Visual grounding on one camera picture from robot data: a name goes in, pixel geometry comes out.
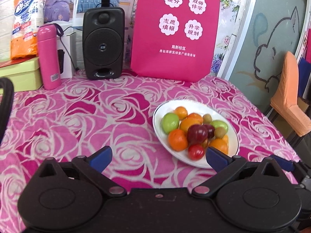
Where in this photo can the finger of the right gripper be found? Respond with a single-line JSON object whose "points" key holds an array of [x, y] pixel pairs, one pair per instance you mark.
{"points": [[299, 170]]}

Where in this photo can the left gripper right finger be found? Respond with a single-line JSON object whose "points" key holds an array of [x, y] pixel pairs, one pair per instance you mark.
{"points": [[227, 169]]}

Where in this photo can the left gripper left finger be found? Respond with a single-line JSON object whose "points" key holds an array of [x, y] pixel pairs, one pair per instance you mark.
{"points": [[92, 167]]}

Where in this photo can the orange large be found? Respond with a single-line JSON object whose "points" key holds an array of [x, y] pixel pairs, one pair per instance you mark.
{"points": [[219, 144]]}

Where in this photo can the small yellow orange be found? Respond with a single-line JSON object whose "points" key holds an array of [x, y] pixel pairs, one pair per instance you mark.
{"points": [[226, 139], [181, 112]]}

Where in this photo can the red green tomato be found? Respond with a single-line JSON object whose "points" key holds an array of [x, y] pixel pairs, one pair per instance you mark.
{"points": [[205, 144]]}

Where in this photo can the tan longan back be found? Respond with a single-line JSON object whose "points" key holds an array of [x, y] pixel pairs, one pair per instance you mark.
{"points": [[220, 132]]}

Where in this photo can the tan longan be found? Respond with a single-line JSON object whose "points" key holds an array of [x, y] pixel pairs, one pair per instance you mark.
{"points": [[220, 132], [207, 119]]}

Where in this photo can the dark plum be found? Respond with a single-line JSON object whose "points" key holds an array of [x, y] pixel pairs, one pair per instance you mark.
{"points": [[210, 131], [197, 134]]}

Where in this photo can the green apple fruit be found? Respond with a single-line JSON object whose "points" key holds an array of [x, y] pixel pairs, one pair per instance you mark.
{"points": [[170, 122], [219, 124]]}

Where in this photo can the tan longan front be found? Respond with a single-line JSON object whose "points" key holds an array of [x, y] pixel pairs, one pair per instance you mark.
{"points": [[207, 119]]}

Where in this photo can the orange front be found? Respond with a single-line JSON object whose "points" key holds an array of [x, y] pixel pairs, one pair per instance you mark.
{"points": [[177, 140]]}

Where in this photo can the pink rose tablecloth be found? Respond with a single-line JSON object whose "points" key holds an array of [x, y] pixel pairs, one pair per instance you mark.
{"points": [[82, 116]]}

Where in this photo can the white ceramic plate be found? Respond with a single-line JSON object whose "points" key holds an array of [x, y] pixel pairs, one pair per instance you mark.
{"points": [[192, 107]]}

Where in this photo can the orange covered chair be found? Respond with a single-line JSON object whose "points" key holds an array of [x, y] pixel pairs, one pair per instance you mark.
{"points": [[284, 101]]}

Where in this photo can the green shoe box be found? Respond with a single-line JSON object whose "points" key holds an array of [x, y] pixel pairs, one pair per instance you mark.
{"points": [[24, 73]]}

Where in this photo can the white box behind thermos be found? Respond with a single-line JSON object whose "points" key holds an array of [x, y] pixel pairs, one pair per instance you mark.
{"points": [[66, 46]]}

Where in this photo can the pink thermos bottle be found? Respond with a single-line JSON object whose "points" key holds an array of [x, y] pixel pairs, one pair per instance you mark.
{"points": [[48, 56]]}

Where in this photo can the black speaker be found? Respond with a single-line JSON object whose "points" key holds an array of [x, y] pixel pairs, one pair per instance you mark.
{"points": [[103, 41]]}

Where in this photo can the magenta fabric bag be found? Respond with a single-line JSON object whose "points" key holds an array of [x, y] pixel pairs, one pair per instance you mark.
{"points": [[174, 39]]}

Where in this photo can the orange paper cup package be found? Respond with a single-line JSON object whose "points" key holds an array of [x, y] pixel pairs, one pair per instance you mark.
{"points": [[28, 18]]}

